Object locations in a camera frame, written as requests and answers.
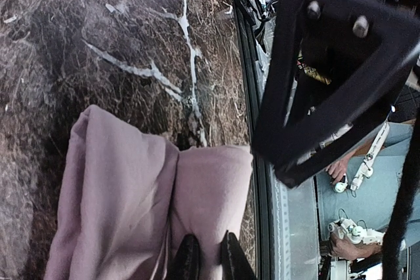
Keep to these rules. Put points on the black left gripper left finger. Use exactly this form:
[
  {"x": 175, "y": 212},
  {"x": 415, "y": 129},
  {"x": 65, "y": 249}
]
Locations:
[{"x": 186, "y": 263}]

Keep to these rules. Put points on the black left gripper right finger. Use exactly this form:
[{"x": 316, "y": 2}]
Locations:
[{"x": 235, "y": 265}]

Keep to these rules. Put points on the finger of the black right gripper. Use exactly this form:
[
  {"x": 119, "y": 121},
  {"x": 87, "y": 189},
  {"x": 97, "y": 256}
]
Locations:
[{"x": 333, "y": 75}]

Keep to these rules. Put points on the pink and white underwear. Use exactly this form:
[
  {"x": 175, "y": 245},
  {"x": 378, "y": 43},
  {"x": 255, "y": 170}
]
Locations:
[{"x": 129, "y": 200}]

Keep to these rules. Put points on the operator hand upper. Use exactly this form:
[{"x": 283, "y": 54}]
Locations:
[{"x": 338, "y": 169}]

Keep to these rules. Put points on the operator hand lower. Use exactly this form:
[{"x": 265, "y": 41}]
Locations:
[{"x": 344, "y": 248}]

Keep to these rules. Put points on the white teleoperation controller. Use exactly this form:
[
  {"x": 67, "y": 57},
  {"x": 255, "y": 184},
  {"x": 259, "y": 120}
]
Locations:
[{"x": 347, "y": 228}]

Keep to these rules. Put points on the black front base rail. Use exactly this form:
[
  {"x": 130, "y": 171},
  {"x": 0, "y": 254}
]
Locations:
[{"x": 265, "y": 249}]

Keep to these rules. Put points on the white slotted cable duct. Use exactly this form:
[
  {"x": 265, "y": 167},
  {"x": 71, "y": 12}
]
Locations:
[{"x": 282, "y": 256}]

